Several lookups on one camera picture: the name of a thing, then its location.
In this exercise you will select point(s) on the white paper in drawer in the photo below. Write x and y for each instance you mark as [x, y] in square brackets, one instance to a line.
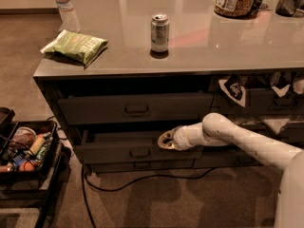
[276, 123]

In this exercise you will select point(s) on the grey drawer cabinet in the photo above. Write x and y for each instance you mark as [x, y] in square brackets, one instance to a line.
[168, 63]

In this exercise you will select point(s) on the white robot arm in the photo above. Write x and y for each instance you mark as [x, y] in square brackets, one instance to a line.
[216, 130]

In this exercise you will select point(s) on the silver soda can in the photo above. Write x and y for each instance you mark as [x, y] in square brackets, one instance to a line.
[159, 32]

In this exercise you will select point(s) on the green chip bag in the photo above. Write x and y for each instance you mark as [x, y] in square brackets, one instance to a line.
[77, 46]

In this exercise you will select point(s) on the black white snack bag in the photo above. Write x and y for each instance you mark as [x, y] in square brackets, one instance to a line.
[234, 89]

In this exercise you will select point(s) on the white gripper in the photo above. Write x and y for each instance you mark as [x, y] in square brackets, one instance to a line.
[180, 138]

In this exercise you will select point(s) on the dark glass container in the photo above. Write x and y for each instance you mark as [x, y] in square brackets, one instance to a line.
[288, 8]

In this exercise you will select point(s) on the black bin with groceries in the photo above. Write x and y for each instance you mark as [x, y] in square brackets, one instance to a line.
[28, 149]

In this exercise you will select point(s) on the clear plastic water bottle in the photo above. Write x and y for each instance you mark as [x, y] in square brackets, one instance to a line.
[68, 15]

